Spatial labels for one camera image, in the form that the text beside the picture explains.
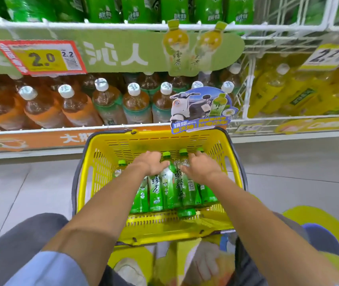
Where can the pile of green bottles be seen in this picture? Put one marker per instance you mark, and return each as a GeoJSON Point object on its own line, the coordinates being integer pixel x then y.
{"type": "Point", "coordinates": [169, 187]}

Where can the row of green shelf bottles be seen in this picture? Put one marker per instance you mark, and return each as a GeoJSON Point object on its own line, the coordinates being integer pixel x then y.
{"type": "Point", "coordinates": [133, 8]}

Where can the person's right forearm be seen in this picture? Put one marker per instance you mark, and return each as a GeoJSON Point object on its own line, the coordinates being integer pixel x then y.
{"type": "Point", "coordinates": [262, 223]}

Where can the white shoe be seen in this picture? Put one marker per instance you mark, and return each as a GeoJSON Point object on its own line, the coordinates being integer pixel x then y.
{"type": "Point", "coordinates": [129, 272]}
{"type": "Point", "coordinates": [203, 262]}

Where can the green shelf banner sign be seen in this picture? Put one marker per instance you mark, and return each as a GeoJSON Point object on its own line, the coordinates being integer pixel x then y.
{"type": "Point", "coordinates": [127, 53]}

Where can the person's left hand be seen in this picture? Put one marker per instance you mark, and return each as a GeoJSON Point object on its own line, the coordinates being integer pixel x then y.
{"type": "Point", "coordinates": [145, 165]}

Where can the green tea drink bottle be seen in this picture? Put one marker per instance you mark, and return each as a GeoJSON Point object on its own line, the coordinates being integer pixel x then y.
{"type": "Point", "coordinates": [156, 195]}
{"type": "Point", "coordinates": [189, 190]}

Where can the person's left fingers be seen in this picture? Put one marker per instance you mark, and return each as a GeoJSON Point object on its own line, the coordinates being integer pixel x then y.
{"type": "Point", "coordinates": [161, 166]}

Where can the light blue shirt sleeve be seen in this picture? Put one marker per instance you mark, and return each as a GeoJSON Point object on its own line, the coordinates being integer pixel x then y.
{"type": "Point", "coordinates": [47, 269]}

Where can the person's right hand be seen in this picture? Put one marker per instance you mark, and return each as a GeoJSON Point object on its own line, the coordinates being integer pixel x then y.
{"type": "Point", "coordinates": [202, 169]}

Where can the row of teal-label tea bottles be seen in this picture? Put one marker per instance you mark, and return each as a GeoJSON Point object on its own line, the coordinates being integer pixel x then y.
{"type": "Point", "coordinates": [136, 105]}

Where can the scooter promotion card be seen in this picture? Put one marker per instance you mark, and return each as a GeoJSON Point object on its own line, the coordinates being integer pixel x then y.
{"type": "Point", "coordinates": [200, 111]}

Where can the grey trousers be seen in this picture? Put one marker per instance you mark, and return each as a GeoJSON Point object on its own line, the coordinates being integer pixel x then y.
{"type": "Point", "coordinates": [14, 244]}

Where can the person's left forearm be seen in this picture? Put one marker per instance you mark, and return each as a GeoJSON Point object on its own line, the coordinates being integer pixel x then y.
{"type": "Point", "coordinates": [98, 214]}

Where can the row of yellow drink bottles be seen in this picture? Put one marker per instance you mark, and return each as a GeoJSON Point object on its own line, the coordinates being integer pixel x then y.
{"type": "Point", "coordinates": [294, 92]}

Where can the row of orange-label tea bottles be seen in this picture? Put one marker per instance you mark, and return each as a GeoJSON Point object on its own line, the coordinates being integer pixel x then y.
{"type": "Point", "coordinates": [41, 108]}

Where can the red and yellow price tag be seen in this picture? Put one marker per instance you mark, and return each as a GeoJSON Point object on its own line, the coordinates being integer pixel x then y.
{"type": "Point", "coordinates": [42, 58]}

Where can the yellow and white price tag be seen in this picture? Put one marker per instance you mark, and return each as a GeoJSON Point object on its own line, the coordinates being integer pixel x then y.
{"type": "Point", "coordinates": [327, 56]}

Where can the person's right fingers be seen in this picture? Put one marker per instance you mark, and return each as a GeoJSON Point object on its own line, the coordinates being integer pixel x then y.
{"type": "Point", "coordinates": [189, 165]}

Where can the yellow plastic shopping basket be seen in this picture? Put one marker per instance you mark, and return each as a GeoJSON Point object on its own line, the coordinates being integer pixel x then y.
{"type": "Point", "coordinates": [107, 157]}

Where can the yellow and blue floor sticker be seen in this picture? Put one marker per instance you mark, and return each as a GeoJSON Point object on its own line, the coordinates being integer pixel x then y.
{"type": "Point", "coordinates": [330, 223]}

